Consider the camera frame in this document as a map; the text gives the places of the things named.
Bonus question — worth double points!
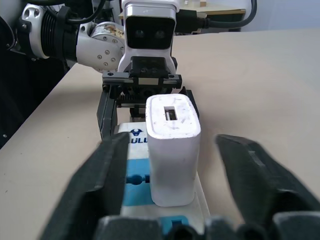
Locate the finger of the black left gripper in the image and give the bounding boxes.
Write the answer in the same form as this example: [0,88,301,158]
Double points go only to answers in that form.
[180,86,200,119]
[96,86,119,141]

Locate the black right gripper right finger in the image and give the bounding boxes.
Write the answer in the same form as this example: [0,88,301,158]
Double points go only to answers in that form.
[215,134,320,226]

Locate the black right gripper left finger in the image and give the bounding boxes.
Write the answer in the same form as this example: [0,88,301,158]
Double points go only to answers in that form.
[39,132,131,240]

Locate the white usb charger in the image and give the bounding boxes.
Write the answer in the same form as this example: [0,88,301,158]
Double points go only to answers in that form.
[145,94,202,208]

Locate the white and blue power strip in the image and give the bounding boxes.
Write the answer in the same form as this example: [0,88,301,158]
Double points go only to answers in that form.
[113,121,212,237]

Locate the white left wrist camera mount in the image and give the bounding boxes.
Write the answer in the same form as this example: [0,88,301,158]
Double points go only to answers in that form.
[117,0,181,76]

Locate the black camera cable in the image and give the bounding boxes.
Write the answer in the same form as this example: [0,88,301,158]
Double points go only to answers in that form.
[179,0,258,34]

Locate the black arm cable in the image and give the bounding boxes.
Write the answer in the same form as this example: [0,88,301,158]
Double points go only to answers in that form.
[64,0,121,26]

